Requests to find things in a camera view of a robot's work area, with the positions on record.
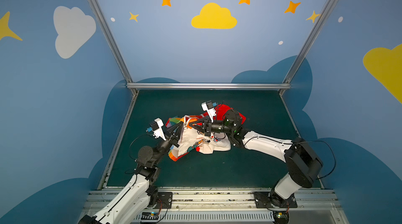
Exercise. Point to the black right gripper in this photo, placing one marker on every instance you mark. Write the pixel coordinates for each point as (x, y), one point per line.
(207, 126)

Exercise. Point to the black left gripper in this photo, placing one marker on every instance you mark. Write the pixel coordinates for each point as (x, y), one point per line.
(171, 135)

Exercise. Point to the rainbow striped kids jacket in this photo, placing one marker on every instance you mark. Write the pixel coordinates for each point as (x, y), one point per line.
(191, 140)

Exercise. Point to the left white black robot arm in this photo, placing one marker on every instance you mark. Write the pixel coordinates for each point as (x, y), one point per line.
(140, 192)

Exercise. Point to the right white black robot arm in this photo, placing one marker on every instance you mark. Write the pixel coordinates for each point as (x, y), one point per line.
(303, 163)

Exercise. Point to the small green circuit board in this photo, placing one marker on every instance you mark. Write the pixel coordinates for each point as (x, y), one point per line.
(150, 216)

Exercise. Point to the black round connector green led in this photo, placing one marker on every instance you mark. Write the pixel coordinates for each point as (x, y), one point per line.
(280, 217)

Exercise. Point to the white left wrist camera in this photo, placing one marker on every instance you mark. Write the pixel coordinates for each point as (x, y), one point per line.
(156, 129)

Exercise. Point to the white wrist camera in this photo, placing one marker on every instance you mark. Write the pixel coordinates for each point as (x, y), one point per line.
(209, 107)
(156, 129)

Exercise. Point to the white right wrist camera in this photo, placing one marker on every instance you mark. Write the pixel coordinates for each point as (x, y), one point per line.
(209, 107)

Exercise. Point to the back horizontal aluminium rail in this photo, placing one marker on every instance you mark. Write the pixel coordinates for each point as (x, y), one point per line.
(208, 86)

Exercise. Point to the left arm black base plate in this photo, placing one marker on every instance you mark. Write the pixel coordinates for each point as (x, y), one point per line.
(161, 200)

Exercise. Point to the left side aluminium table rail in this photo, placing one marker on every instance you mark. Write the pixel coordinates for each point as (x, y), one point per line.
(109, 166)

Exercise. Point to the aluminium table rail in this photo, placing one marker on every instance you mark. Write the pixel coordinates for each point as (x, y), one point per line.
(109, 166)
(295, 100)

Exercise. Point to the right side aluminium table rail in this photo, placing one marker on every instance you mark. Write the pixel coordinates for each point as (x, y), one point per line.
(295, 100)

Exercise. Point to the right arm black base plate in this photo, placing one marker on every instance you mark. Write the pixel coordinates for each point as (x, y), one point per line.
(271, 200)

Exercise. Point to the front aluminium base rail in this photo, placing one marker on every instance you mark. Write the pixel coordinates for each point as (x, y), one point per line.
(204, 205)

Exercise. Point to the left aluminium frame post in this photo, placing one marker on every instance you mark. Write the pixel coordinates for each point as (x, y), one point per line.
(95, 7)

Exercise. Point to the aluminium frame post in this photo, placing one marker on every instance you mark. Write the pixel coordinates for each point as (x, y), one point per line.
(313, 35)
(95, 7)

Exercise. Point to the right aluminium frame post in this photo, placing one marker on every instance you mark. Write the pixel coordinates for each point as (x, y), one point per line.
(313, 35)

